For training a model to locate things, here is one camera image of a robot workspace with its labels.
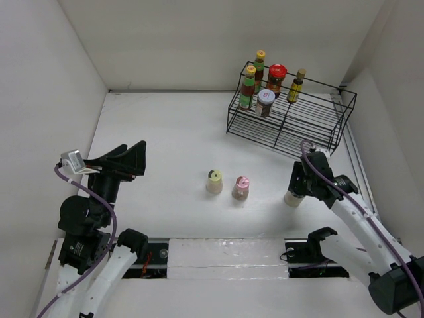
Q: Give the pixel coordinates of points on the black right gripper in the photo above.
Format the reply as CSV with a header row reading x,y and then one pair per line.
x,y
298,171

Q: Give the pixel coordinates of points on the pink lid spice shaker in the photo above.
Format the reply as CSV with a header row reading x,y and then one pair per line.
x,y
241,188

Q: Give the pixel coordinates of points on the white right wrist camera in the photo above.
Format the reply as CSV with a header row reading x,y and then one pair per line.
x,y
321,150

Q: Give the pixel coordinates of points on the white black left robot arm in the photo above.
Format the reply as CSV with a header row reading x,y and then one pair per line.
x,y
94,256

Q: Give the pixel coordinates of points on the white lid dark jar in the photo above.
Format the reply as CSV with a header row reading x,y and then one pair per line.
x,y
264,102

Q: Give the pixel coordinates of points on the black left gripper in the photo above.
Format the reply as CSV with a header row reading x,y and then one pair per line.
x,y
121,162

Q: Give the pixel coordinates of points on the small brown cork bottle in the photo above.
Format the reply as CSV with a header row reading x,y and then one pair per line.
x,y
296,86

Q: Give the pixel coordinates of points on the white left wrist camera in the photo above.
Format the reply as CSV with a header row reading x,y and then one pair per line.
x,y
72,163

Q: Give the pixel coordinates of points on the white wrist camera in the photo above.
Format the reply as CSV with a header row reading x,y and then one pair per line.
x,y
321,150
72,163

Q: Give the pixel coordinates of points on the black wire shelf rack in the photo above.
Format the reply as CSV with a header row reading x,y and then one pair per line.
x,y
320,115

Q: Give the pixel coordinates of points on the yellow cap sauce bottle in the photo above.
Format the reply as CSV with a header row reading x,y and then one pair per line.
x,y
259,65
248,88

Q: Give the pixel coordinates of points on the red lid chili jar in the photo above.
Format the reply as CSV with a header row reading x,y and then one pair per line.
x,y
276,75

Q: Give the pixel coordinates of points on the black lid spice shaker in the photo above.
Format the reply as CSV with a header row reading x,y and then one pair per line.
x,y
293,199

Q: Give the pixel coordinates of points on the yellow lid spice shaker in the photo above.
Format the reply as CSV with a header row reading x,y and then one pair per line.
x,y
214,183

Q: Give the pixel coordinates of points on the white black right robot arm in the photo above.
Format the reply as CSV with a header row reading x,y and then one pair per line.
x,y
391,273

